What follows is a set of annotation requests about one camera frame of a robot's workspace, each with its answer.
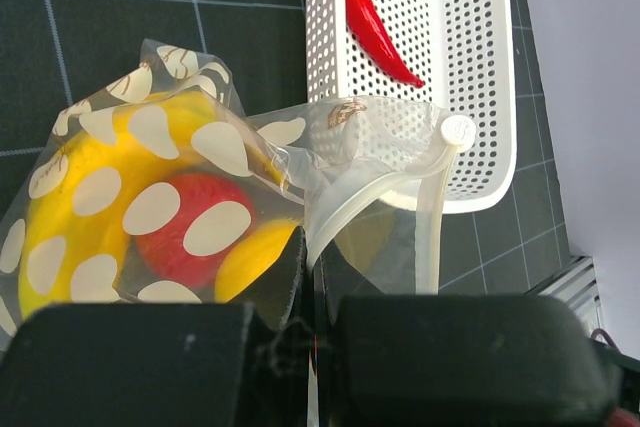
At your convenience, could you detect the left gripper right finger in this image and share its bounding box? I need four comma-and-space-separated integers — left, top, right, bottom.
314, 249, 616, 426

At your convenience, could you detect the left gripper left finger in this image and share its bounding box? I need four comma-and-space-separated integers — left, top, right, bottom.
1, 230, 306, 426

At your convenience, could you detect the red apple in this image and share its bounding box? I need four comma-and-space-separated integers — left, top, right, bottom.
136, 172, 255, 289

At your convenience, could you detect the polka dot zip bag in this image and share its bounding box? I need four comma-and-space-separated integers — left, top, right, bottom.
1, 41, 476, 344

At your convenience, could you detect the yellow banana bunch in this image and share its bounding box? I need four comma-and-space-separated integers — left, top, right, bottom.
1, 91, 302, 317

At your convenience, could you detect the white perforated plastic basket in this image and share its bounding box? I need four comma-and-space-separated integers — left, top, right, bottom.
305, 0, 517, 214

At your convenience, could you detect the red chili pepper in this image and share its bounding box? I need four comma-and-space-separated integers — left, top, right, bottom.
345, 0, 425, 88

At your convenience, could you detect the black grid mat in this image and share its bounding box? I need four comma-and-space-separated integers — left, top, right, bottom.
1, 0, 571, 294

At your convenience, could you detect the aluminium frame rail right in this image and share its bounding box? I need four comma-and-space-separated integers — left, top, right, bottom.
528, 256, 605, 336

